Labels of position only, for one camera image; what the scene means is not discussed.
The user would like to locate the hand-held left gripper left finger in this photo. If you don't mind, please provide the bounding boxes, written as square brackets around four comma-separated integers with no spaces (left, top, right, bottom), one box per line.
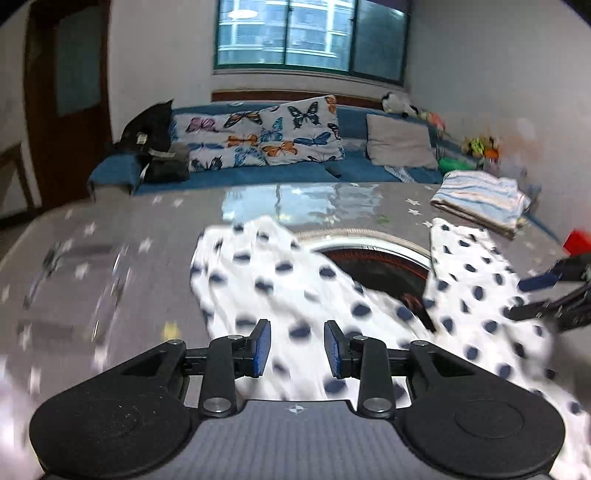
[111,318,272,418]

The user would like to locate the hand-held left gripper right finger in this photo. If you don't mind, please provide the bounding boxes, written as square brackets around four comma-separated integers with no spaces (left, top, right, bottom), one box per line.
[323,320,490,418]

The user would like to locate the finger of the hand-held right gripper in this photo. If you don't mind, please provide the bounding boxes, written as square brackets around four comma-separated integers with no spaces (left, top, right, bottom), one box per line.
[508,284,591,333]
[517,253,591,292]

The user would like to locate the white polka dot garment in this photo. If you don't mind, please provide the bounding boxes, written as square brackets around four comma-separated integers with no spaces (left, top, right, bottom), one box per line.
[189,217,591,480]

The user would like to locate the folded striped clothes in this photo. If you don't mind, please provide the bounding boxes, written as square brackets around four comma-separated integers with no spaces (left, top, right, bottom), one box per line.
[429,170,532,240]

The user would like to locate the red plastic stool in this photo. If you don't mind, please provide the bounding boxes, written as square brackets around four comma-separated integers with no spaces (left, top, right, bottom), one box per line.
[563,229,591,257]

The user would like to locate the grey star tablecloth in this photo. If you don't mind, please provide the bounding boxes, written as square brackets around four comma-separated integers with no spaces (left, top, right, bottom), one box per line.
[0,181,591,480]

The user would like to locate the green toy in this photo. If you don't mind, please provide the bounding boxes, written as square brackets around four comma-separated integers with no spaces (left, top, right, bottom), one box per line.
[438,157,476,174]

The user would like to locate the small plush toys pile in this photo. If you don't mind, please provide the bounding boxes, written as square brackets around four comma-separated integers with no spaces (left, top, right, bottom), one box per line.
[462,135,502,160]

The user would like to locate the blue sofa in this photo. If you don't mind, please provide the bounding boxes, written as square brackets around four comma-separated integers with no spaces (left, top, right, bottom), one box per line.
[88,104,559,241]

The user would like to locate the colourful plush toys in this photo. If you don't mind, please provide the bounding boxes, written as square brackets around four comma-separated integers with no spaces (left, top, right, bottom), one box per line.
[418,108,446,132]

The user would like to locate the clear plastic packaging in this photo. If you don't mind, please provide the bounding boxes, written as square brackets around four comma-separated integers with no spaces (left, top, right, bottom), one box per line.
[23,240,134,342]

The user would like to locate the grey cushion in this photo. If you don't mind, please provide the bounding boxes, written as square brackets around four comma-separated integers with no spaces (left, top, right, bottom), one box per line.
[365,113,438,169]

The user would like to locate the butterfly print pillow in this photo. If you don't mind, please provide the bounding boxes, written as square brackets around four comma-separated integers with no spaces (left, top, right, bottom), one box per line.
[172,111,269,172]
[257,95,346,167]

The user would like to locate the black and white plush toy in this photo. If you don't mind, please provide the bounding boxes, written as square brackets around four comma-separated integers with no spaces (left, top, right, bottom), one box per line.
[381,91,419,116]

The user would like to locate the black bag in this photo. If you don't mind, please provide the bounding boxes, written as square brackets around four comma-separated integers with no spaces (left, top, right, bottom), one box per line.
[113,98,191,183]

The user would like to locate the green framed window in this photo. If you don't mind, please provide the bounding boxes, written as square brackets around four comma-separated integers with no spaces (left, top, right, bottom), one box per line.
[213,0,411,86]

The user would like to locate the brown door with glass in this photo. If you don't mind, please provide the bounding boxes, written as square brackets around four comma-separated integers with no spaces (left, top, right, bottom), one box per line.
[23,0,114,208]

